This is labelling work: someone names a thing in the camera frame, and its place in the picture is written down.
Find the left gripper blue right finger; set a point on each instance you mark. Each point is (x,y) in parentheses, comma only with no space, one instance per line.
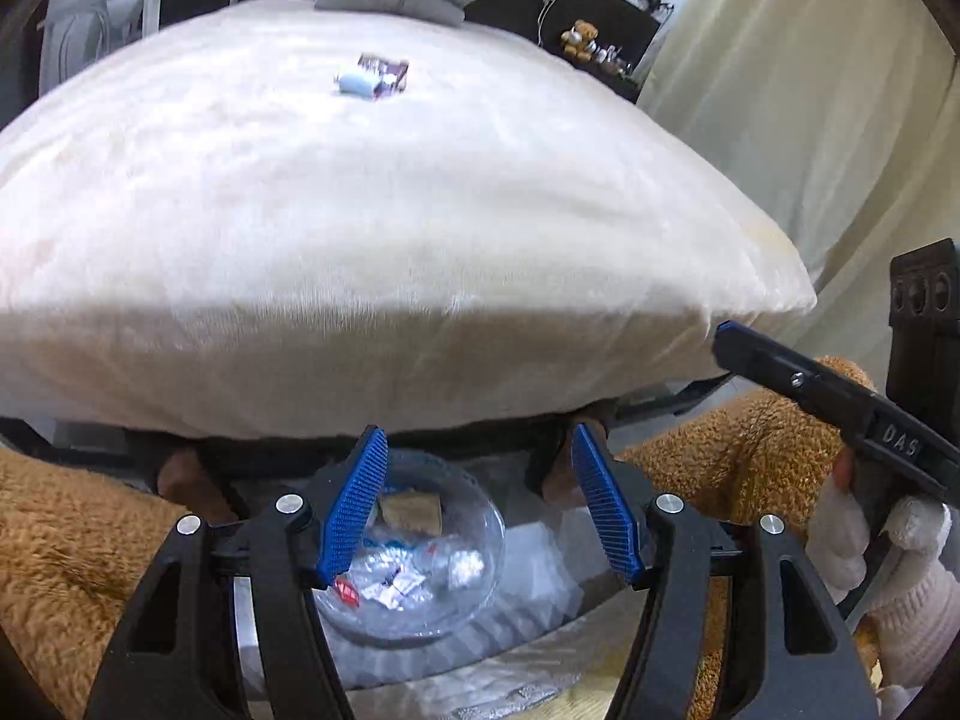
(613,493)

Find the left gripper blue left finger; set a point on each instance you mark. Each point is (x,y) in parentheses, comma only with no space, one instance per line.
(345,499)

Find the clear plastic trash bin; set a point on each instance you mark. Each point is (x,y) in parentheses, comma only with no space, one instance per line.
(405,588)

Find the right hand white glove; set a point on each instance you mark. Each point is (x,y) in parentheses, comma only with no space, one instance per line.
(915,610)

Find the cream bed blanket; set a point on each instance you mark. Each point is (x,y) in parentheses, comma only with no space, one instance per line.
(201,236)

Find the cream curtain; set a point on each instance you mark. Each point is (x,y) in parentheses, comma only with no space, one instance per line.
(840,119)

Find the lower grey pillow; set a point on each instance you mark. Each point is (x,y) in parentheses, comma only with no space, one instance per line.
(440,12)

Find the teddy bear toy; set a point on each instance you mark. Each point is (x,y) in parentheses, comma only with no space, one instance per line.
(578,43)

